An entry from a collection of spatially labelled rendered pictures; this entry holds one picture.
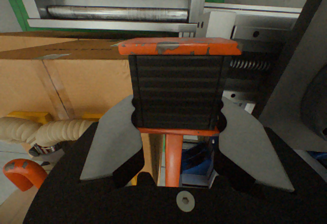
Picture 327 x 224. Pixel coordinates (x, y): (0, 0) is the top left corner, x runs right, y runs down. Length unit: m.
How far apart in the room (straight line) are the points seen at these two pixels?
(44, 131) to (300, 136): 0.42
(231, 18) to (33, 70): 0.37
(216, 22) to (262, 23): 0.07
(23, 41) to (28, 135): 0.68
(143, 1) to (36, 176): 0.68
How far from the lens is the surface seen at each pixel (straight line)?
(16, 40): 1.00
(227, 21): 0.21
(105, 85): 0.30
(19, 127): 0.37
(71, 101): 0.37
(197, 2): 0.61
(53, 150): 0.37
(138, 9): 0.66
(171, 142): 0.16
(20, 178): 0.37
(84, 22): 0.68
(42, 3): 0.83
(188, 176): 0.56
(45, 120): 0.43
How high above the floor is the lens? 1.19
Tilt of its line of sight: 60 degrees down
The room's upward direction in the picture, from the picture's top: 173 degrees counter-clockwise
